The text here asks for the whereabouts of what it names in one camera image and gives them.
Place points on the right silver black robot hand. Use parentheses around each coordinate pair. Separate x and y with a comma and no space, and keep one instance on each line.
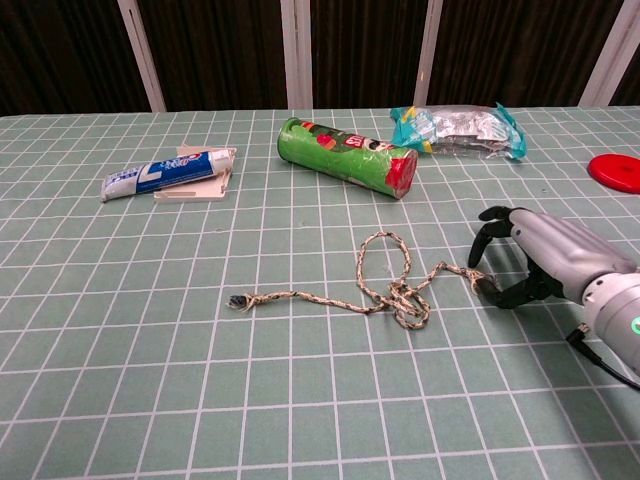
(565,250)

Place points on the red plastic disc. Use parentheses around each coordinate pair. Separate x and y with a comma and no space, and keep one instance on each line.
(617,172)

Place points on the teal silver snack bag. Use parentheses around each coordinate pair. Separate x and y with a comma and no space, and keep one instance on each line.
(460,130)

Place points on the green chips can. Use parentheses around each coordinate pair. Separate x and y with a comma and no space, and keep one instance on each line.
(345,155)

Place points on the beige flat plastic tray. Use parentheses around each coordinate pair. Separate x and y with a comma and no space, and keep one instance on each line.
(200,192)

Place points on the dark pleated curtain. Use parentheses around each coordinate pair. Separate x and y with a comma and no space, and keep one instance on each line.
(225,50)

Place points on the blue white toothpaste tube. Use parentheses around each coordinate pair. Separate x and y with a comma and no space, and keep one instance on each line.
(160,172)

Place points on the green grid tablecloth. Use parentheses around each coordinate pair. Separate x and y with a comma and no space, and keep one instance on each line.
(150,375)

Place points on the white frame post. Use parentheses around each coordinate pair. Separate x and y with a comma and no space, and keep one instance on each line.
(145,60)
(296,55)
(427,55)
(607,65)

